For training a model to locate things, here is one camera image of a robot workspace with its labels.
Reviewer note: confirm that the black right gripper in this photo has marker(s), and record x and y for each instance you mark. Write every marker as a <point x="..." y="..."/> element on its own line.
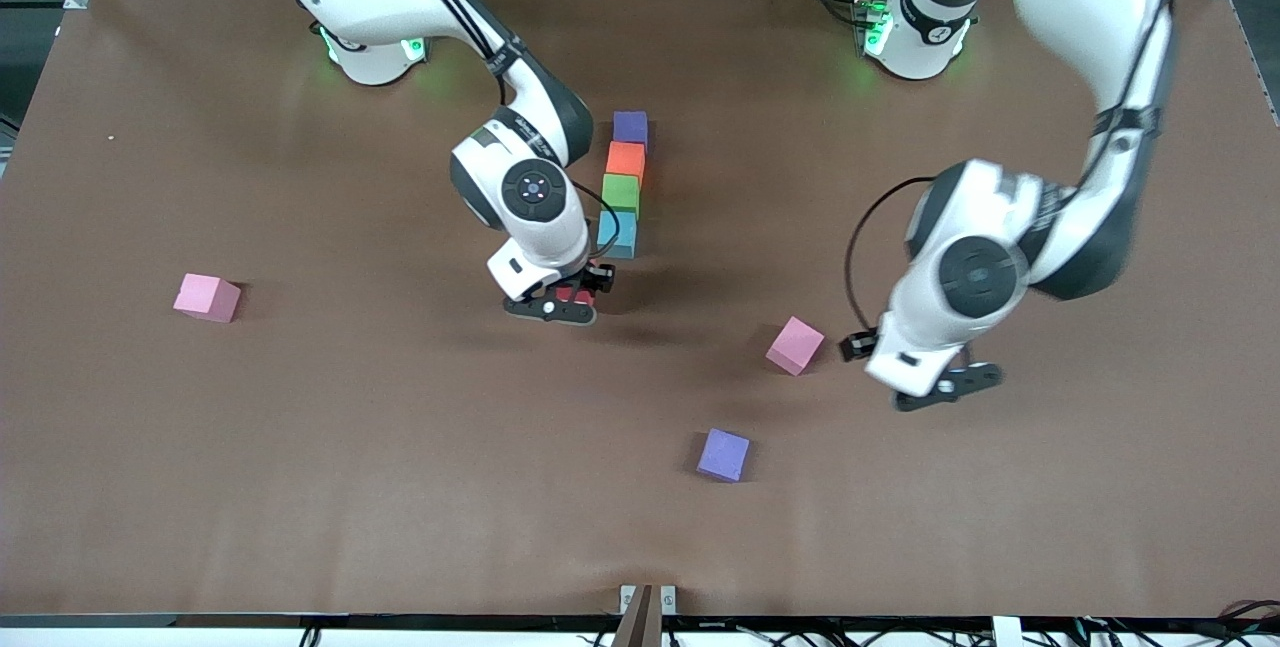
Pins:
<point x="597" y="277"/>

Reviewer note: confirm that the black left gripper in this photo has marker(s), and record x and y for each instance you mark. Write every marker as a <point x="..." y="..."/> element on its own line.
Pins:
<point x="858" y="344"/>

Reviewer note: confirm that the red foam cube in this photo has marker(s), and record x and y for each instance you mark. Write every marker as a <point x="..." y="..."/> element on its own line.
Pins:
<point x="572" y="295"/>

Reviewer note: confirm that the blue foam cube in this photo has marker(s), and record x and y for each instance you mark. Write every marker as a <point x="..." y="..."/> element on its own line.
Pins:
<point x="622" y="235"/>

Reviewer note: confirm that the green foam cube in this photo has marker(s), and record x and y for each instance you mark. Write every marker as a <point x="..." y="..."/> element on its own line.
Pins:
<point x="620" y="191"/>

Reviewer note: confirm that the orange foam cube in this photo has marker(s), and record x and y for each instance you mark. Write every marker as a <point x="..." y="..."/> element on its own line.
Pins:
<point x="626" y="159"/>

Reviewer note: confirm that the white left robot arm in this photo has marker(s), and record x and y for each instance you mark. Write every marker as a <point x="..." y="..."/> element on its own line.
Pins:
<point x="1090" y="27"/>

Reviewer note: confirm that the pink foam cube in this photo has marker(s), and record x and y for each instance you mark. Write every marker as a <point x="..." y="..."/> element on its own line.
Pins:
<point x="205" y="296"/>
<point x="796" y="343"/>

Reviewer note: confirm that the purple foam cube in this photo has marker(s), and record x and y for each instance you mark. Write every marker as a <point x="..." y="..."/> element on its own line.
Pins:
<point x="723" y="453"/>
<point x="630" y="125"/>

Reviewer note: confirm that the camera mount strut with brackets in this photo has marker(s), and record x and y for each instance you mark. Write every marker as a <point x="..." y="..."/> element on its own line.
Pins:
<point x="648" y="617"/>

